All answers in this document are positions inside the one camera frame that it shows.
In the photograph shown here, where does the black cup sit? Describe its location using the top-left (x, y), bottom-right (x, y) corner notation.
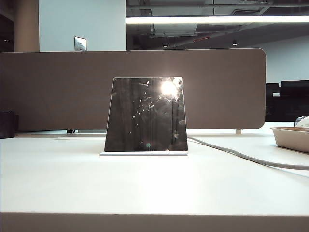
top-left (0, 111), bottom-right (19, 139)

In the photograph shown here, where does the beige paper pulp tray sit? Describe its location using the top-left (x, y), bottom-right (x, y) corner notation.
top-left (269, 126), bottom-right (309, 154)

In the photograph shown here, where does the silver wall switch plate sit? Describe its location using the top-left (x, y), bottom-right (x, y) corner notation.
top-left (74, 36), bottom-right (88, 52)

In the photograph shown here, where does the white crumpled plastic bag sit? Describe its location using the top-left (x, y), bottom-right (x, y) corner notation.
top-left (294, 116), bottom-right (309, 128)

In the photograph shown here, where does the grey cable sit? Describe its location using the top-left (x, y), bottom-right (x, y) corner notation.
top-left (187, 136), bottom-right (309, 171)

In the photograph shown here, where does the square mirror with white base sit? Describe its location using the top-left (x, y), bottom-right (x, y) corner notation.
top-left (99, 76), bottom-right (189, 157)

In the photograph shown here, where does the brown desk partition panel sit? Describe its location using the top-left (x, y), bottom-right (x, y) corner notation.
top-left (0, 47), bottom-right (267, 132)

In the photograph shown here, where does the white ceiling light strip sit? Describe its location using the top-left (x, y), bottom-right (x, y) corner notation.
top-left (125, 15), bottom-right (309, 25)

